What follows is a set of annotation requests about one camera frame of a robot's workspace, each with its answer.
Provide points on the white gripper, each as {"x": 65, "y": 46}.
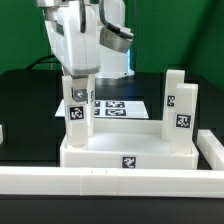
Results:
{"x": 72, "y": 34}

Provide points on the white desk tabletop tray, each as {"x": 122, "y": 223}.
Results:
{"x": 127, "y": 144}

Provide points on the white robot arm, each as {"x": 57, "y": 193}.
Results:
{"x": 72, "y": 32}

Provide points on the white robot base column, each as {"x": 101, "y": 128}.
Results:
{"x": 115, "y": 41}

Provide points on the white sheet with fiducial tags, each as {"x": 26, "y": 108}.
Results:
{"x": 120, "y": 109}

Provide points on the white block at left edge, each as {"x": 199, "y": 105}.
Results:
{"x": 1, "y": 134}

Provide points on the white front fence rail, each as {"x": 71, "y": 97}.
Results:
{"x": 111, "y": 182}

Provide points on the white fence rail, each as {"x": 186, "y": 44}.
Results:
{"x": 111, "y": 182}
{"x": 211, "y": 148}

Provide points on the white right fence rail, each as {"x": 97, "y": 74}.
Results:
{"x": 211, "y": 148}

